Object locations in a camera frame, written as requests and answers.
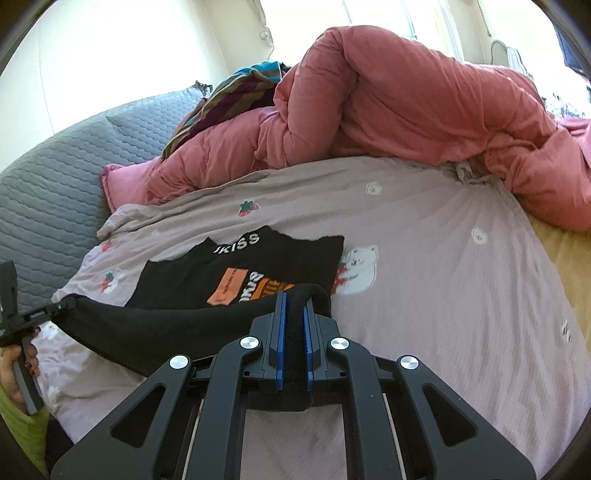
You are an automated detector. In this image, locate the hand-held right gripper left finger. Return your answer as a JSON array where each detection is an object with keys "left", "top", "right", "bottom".
[{"left": 51, "top": 292, "right": 289, "bottom": 480}]

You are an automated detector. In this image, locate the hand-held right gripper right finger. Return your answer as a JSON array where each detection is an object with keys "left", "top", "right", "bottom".
[{"left": 301, "top": 304, "right": 537, "bottom": 480}]

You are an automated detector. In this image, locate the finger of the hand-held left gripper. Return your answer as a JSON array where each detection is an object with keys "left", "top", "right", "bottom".
[{"left": 28, "top": 296, "right": 79, "bottom": 325}]

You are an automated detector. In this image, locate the black long-sleeved sweater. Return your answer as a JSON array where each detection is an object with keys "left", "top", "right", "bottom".
[{"left": 55, "top": 226, "right": 346, "bottom": 412}]

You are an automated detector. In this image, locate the person's left forearm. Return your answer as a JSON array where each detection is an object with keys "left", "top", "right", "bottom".
[{"left": 0, "top": 388, "right": 49, "bottom": 478}]

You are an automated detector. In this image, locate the person's left hand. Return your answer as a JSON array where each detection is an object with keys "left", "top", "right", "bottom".
[{"left": 0, "top": 342, "right": 40, "bottom": 408}]

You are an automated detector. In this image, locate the grey quilted bed cover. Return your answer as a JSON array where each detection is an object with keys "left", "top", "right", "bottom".
[{"left": 0, "top": 88, "right": 208, "bottom": 315}]

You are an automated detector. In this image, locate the pale pink printed bedsheet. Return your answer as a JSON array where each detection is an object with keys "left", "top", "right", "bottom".
[{"left": 34, "top": 154, "right": 591, "bottom": 480}]

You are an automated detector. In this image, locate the striped cloth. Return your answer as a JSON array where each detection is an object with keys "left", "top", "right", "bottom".
[{"left": 161, "top": 60, "right": 294, "bottom": 160}]

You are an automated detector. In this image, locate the pink duvet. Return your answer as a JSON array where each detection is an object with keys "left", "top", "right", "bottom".
[{"left": 102, "top": 25, "right": 591, "bottom": 232}]

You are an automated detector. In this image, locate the yellow sheet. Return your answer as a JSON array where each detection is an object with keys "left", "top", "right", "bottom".
[{"left": 526, "top": 212, "right": 591, "bottom": 393}]

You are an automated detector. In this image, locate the window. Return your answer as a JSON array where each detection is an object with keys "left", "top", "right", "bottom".
[{"left": 342, "top": 0, "right": 462, "bottom": 38}]

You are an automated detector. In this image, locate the floral cloth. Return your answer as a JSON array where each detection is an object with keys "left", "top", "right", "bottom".
[{"left": 540, "top": 88, "right": 591, "bottom": 121}]

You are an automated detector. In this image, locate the dark blue object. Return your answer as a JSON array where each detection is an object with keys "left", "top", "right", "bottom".
[{"left": 554, "top": 18, "right": 591, "bottom": 84}]

